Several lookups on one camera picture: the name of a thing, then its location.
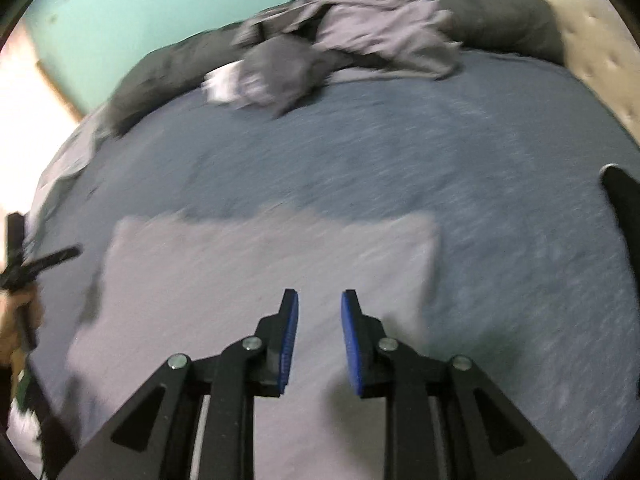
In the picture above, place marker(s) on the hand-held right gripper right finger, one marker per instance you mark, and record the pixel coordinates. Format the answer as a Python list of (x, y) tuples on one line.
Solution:
[(352, 345)]

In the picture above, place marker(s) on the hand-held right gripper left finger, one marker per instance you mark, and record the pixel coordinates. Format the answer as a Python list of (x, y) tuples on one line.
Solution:
[(289, 345)]

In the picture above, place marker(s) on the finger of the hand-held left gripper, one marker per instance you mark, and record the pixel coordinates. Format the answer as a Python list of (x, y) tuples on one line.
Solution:
[(55, 259)]

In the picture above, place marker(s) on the grey sweater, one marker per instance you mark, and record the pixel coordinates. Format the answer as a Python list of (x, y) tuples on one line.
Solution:
[(225, 270)]

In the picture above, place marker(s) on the person's left hand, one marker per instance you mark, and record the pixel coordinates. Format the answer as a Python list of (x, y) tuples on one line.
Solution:
[(9, 325)]

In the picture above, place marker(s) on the pale window curtain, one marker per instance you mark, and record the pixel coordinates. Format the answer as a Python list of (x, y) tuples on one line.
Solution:
[(25, 125)]

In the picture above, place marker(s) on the green packet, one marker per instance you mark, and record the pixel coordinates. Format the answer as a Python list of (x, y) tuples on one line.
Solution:
[(21, 385)]

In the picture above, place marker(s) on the person's black trousers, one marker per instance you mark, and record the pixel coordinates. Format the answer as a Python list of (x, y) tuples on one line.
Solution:
[(55, 445)]

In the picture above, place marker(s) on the blue patterned bed blanket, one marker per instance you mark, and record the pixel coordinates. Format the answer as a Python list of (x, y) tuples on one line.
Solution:
[(450, 160)]

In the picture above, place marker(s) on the dark grey rolled duvet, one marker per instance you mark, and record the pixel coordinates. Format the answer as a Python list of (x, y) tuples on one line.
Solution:
[(160, 75)]

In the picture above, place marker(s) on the white garment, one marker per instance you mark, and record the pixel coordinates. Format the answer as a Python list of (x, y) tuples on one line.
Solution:
[(220, 85)]

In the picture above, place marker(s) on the grey shorts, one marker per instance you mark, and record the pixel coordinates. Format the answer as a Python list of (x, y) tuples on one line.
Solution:
[(280, 75)]

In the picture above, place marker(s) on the black cloth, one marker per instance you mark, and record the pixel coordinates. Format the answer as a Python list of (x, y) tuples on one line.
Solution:
[(622, 200)]

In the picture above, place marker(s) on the light grey black-trimmed jacket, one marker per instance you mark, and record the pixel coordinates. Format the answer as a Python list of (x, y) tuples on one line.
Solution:
[(380, 30)]

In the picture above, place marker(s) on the cream tufted headboard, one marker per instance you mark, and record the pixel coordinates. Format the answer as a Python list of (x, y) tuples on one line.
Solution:
[(600, 60)]

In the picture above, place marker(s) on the wooden window frame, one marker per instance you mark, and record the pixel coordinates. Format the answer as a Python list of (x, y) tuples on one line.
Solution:
[(57, 87)]

